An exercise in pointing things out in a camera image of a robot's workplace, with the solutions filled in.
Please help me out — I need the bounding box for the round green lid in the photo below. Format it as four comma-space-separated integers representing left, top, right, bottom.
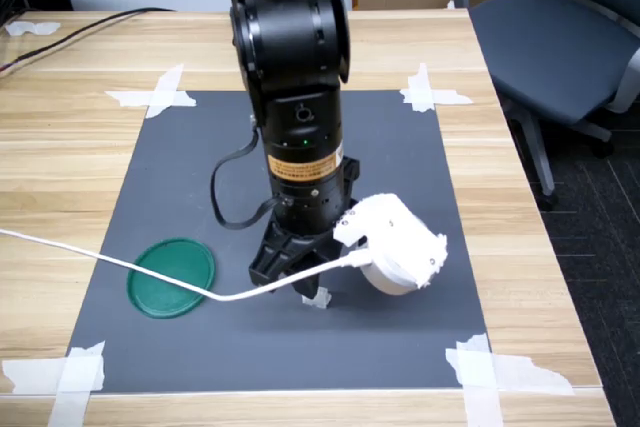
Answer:
125, 238, 216, 321

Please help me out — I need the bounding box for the dark grey office chair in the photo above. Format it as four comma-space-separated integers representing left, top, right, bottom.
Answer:
446, 0, 640, 212

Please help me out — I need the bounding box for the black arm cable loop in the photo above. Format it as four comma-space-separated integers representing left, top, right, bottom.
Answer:
209, 124, 289, 231

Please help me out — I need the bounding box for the white camera box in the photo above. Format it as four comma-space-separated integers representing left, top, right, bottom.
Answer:
333, 192, 449, 297

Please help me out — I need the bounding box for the white tape piece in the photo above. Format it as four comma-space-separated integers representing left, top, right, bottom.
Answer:
4, 20, 61, 37
399, 62, 474, 114
1, 340, 107, 427
444, 332, 576, 427
104, 63, 198, 120

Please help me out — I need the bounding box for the white camera cable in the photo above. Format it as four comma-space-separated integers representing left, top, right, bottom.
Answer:
0, 228, 375, 303

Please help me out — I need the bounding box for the dark grey mat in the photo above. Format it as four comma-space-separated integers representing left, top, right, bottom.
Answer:
66, 90, 494, 395

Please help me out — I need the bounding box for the small white plastic terminal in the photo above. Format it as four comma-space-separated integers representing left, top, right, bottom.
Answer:
301, 286, 332, 311

